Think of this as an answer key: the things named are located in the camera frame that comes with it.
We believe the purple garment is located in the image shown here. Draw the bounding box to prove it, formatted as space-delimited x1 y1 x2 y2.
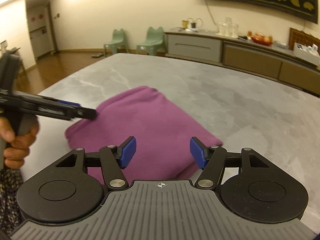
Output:
65 86 223 182

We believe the left hand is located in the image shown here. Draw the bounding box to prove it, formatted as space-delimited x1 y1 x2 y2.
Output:
1 116 40 169

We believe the left green plastic chair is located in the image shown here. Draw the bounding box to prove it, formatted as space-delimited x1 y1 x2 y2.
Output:
103 28 130 57

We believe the green plastic chair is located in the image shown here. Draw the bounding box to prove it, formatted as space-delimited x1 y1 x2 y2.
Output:
103 28 130 57
136 27 167 56

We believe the right green plastic chair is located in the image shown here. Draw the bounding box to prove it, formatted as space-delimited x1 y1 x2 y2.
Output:
136 27 167 56

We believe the grey brown sideboard cabinet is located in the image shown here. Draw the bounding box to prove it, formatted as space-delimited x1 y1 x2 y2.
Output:
165 30 319 96

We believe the red fruit bowl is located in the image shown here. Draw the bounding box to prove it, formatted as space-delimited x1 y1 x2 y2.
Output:
251 33 273 46

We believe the clear glass cups set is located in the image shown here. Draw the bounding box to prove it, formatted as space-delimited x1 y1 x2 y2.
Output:
216 17 239 38

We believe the glass kettle on sideboard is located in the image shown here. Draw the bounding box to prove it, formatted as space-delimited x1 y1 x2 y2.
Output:
187 17 204 32

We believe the white storage basket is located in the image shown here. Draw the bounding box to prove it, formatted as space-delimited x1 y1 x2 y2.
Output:
293 42 319 67

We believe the brown woven board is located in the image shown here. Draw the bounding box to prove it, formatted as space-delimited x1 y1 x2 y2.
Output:
288 28 320 51

